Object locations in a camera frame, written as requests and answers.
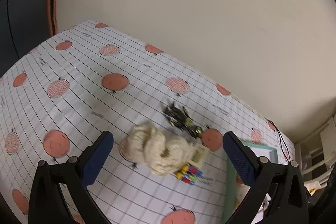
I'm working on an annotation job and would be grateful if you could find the black gold robot toy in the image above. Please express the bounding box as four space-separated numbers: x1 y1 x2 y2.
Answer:
163 102 203 139

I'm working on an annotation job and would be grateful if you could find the white wooden shelf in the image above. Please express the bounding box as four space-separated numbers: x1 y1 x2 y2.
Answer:
295 117 335 193

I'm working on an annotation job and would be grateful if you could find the cotton swabs plastic bag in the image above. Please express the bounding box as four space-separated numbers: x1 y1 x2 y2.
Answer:
252 194 271 224

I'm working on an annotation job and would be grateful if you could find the brown door frame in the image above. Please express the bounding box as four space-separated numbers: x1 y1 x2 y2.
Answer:
46 0 58 36

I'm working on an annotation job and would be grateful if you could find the cream square hair claw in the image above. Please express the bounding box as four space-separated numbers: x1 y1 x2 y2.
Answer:
188 143 210 169

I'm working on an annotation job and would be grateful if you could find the black cable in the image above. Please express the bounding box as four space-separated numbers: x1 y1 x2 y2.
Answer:
265 117 292 163

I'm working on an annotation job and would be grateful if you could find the pomegranate print grid bedsheet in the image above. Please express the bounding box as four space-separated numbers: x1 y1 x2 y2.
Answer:
1 20 295 223

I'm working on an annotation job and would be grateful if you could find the teal shallow cardboard tray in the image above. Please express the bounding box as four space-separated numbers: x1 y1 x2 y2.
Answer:
222 140 278 223

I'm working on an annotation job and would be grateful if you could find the cream lace scrunchie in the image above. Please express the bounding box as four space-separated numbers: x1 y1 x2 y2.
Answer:
119 123 197 176

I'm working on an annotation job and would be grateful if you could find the yellow rice cracker packet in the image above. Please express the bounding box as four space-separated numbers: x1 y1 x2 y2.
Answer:
234 174 249 209

